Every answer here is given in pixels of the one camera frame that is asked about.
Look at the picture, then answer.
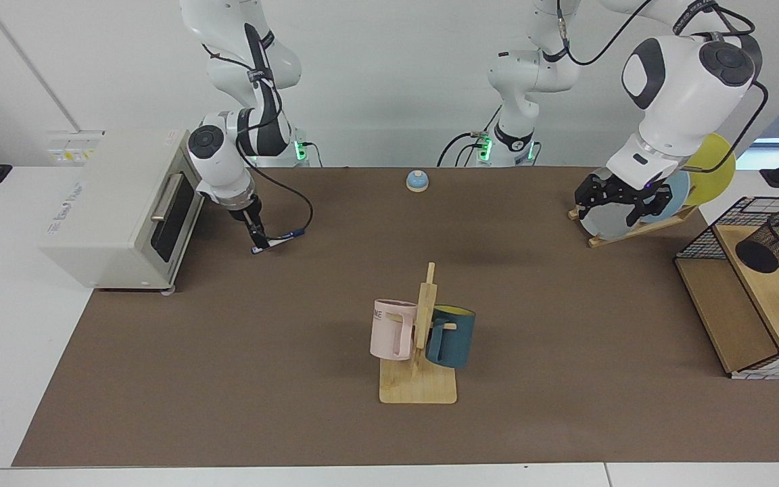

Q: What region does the white marker with blue cap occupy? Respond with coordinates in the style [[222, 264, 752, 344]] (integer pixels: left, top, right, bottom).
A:
[[252, 229, 307, 255]]

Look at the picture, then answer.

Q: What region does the black mesh pen holder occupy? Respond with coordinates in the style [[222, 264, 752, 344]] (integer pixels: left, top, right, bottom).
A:
[[735, 213, 779, 274]]

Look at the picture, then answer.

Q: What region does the grey plate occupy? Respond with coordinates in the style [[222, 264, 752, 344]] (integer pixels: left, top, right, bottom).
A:
[[577, 166, 645, 241]]

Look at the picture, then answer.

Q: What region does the light blue plate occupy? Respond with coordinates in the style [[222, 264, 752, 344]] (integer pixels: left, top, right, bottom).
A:
[[638, 170, 692, 225]]

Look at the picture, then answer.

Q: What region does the wooden plate rack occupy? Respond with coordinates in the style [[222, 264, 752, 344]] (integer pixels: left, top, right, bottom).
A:
[[568, 205, 700, 249]]

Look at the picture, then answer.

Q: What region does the yellow plate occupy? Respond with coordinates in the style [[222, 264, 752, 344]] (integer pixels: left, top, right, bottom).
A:
[[684, 133, 736, 207]]

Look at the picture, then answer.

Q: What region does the brown table cloth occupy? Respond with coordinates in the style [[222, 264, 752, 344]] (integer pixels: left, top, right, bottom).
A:
[[12, 167, 779, 467]]

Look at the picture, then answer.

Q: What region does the pale toaster oven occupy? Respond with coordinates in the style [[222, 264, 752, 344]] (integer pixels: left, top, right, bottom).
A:
[[39, 129, 213, 295]]

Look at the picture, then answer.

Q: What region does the pink cup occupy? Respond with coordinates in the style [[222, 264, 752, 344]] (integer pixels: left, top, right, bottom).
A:
[[370, 299, 419, 361]]

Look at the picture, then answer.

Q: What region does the dark teal cup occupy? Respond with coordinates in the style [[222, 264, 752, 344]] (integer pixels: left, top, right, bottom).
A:
[[425, 306, 477, 369]]

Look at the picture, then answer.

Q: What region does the wooden cup stand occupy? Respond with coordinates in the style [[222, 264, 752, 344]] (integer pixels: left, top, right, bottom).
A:
[[379, 262, 458, 405]]

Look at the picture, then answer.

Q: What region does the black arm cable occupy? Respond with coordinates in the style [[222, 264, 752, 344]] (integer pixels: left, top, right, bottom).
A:
[[202, 24, 314, 239], [555, 0, 769, 173]]

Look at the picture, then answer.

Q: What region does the wire basket with wooden floor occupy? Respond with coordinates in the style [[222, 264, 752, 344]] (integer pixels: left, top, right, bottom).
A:
[[675, 196, 779, 381]]

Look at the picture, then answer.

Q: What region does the white wall socket panel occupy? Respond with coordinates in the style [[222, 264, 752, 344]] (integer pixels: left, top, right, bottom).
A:
[[47, 131, 105, 165]]

